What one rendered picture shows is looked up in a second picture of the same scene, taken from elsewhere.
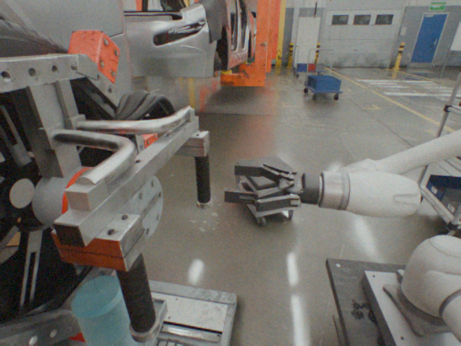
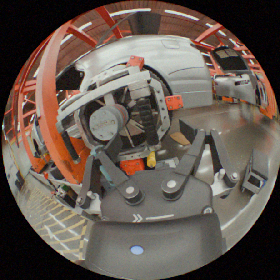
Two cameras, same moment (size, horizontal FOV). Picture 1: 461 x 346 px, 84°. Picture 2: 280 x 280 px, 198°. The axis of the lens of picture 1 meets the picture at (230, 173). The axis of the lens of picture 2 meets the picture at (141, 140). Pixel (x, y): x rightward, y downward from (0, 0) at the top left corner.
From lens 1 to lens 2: 0.62 m
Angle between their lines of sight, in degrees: 78
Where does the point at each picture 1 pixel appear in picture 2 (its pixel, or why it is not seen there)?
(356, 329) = not seen: hidden behind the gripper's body
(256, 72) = (269, 111)
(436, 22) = not seen: outside the picture
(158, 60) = (237, 91)
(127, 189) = (66, 111)
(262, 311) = not seen: hidden behind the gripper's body
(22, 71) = (96, 78)
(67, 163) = (108, 102)
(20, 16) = (154, 64)
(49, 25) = (165, 65)
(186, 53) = (245, 90)
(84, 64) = (117, 67)
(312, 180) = (90, 247)
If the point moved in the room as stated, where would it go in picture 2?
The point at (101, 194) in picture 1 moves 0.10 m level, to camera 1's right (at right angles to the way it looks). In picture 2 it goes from (59, 111) to (45, 115)
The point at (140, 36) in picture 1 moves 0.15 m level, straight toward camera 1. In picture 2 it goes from (230, 82) to (229, 81)
